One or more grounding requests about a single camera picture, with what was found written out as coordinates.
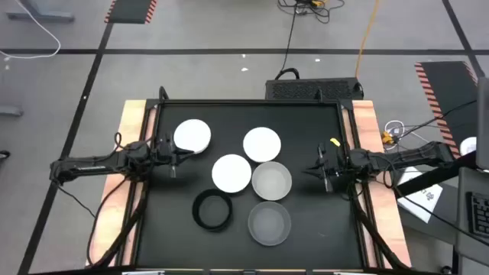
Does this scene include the black computer case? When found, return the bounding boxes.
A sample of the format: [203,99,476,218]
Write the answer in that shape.
[265,77,364,101]

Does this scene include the black bowl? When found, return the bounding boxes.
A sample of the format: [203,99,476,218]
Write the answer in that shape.
[191,188,234,232]

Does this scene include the yellow floor cable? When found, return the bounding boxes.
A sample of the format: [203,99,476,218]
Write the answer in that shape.
[354,0,381,79]

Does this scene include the grey monitor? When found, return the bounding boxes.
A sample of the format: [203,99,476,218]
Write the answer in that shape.
[475,76,489,171]

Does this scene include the white bowl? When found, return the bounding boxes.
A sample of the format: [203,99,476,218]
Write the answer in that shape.
[211,154,253,194]
[173,118,212,155]
[242,126,283,163]

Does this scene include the grey desk foot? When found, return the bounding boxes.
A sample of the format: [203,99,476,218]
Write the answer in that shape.
[5,0,76,23]
[0,105,24,118]

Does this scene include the white coiled cable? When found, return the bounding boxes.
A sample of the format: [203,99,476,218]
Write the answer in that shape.
[384,119,409,139]

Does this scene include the black cable tangle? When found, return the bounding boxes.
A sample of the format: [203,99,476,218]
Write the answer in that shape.
[277,0,345,24]

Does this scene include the black mat orange-striped edges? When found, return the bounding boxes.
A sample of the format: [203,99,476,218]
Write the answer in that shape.
[104,0,158,25]
[414,60,481,160]

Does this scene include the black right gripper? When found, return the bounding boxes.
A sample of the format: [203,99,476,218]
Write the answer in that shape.
[304,141,351,193]

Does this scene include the white floor cable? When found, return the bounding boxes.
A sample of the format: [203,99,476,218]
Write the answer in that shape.
[0,0,62,60]

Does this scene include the grey desk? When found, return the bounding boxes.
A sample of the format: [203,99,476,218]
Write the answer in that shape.
[454,167,489,275]

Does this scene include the grey bowl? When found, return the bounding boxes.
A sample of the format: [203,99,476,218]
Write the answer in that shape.
[247,201,293,247]
[251,160,293,202]

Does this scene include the black keyboard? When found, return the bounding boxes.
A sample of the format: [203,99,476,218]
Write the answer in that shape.
[466,190,489,240]

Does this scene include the black power cable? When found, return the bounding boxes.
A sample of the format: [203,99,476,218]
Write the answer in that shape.
[274,9,301,81]

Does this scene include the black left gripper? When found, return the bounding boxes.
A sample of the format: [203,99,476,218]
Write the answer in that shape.
[151,132,196,180]

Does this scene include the white round object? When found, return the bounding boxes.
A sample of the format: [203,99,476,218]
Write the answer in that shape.
[459,136,478,157]

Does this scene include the white paper sheet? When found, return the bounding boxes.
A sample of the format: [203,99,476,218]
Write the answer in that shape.
[397,166,444,225]

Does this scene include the black desk beam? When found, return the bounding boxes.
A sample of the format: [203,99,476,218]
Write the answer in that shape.
[395,150,478,198]

